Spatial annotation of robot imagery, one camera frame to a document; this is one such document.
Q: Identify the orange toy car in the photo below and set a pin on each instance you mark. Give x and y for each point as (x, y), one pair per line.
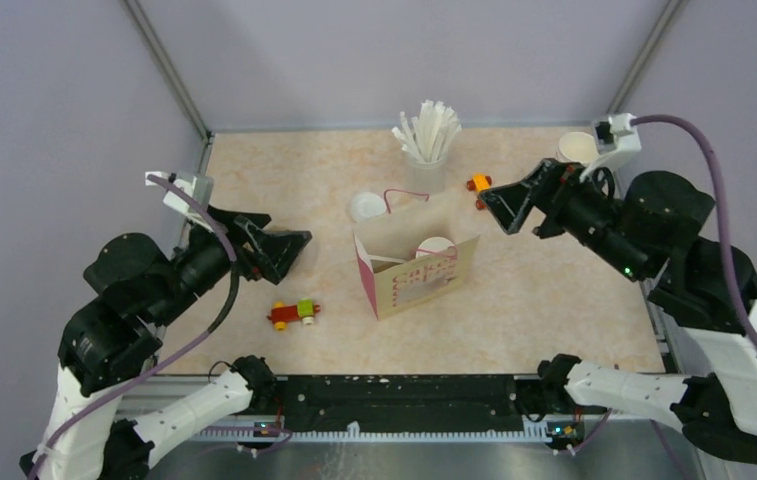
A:
(478, 183)

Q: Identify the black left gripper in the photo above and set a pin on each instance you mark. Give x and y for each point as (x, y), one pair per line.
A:
(275, 250)

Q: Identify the aluminium frame rail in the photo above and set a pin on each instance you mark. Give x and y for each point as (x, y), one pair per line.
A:
(200, 167)

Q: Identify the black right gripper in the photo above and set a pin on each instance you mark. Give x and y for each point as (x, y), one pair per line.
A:
(545, 190)

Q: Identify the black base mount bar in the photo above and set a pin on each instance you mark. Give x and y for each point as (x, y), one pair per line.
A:
(414, 403)

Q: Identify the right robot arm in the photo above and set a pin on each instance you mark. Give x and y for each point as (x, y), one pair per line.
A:
(652, 232)

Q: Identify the white plastic cup lid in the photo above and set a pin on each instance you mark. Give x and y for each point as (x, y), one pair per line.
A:
(435, 246)

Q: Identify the stack of paper cups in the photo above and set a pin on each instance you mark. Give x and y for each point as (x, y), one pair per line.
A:
(576, 147)

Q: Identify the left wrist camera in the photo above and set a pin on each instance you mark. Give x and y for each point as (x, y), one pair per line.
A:
(186, 193)

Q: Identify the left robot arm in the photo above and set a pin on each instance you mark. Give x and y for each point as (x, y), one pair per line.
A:
(106, 345)

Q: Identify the red green toy car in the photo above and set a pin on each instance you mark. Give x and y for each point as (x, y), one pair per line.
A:
(303, 311)

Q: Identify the stack of white lids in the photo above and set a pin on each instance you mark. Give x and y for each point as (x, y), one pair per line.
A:
(366, 205)

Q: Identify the white straw holder cup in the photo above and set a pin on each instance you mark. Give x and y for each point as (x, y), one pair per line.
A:
(425, 177)

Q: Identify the paper cakes gift bag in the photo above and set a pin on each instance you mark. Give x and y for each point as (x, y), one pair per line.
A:
(392, 278)

